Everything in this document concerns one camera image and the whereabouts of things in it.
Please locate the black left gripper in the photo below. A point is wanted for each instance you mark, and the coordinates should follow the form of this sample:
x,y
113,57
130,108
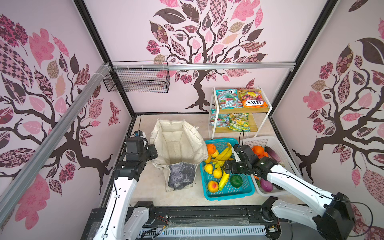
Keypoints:
x,y
151,148

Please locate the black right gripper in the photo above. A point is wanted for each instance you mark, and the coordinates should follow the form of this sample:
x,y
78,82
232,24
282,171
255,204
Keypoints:
x,y
231,163

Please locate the yellow banana bunch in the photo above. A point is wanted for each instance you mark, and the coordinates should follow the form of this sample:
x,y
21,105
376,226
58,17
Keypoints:
x,y
223,181
224,156

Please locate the orange fruit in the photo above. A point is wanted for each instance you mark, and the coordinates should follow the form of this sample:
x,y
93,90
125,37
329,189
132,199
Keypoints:
x,y
211,148

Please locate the cream canvas grocery bag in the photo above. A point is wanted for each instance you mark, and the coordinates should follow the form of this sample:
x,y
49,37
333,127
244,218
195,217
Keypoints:
x,y
180,149

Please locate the orange Fox's candy bag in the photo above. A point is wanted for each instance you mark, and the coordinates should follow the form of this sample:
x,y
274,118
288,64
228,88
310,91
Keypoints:
x,y
252,99

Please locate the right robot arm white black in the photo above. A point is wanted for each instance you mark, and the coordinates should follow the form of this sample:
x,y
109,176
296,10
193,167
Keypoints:
x,y
330,214

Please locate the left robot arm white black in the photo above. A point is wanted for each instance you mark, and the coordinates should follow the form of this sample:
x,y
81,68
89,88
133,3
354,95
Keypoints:
x,y
116,224

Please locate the lower yellow green candy bag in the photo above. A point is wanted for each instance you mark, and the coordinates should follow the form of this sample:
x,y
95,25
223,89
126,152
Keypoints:
x,y
239,122

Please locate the lower green white candy bag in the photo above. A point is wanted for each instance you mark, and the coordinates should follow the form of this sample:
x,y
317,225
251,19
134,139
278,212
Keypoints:
x,y
222,121

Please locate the green white candy bag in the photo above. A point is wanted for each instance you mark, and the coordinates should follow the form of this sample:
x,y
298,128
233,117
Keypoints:
x,y
228,99
222,121

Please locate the green bell pepper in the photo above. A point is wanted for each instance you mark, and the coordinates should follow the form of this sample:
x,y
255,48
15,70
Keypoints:
x,y
236,181

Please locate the teal plastic fruit basket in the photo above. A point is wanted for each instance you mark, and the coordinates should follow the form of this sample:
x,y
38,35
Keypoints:
x,y
228,192

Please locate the brownish yellow mango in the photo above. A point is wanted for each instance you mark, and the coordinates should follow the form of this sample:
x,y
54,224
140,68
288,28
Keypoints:
x,y
208,160

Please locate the red yellow peach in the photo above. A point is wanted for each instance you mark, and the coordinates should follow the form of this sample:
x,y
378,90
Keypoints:
x,y
213,186

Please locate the orange tomato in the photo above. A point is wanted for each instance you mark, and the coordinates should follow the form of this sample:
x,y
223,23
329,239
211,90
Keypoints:
x,y
259,151

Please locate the purple red onion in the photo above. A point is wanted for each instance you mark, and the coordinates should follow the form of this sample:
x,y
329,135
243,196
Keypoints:
x,y
266,185

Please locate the purple eggplant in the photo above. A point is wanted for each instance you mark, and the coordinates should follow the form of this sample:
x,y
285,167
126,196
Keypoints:
x,y
273,154

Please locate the white plastic vegetable basket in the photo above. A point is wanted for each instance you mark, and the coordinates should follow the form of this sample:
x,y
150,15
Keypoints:
x,y
276,151

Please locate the white wooden two-tier shelf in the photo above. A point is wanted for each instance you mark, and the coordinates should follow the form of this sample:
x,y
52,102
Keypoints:
x,y
257,117

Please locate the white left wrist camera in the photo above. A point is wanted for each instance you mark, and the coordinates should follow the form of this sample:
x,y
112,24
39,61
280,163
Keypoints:
x,y
138,133

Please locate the black wire wall basket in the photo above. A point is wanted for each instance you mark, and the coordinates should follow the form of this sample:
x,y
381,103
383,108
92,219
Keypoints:
x,y
138,77

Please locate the white slotted cable duct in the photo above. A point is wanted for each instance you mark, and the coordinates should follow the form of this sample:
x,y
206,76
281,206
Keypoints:
x,y
195,232

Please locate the aluminium frame bar rear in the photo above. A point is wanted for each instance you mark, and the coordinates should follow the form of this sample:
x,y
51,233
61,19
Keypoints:
x,y
211,66

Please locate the aluminium frame bar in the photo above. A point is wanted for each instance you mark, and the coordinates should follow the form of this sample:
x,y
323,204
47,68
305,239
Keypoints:
x,y
211,66
22,181

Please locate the aluminium frame bar left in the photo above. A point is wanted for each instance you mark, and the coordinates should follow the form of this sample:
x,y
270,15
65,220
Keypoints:
x,y
22,181

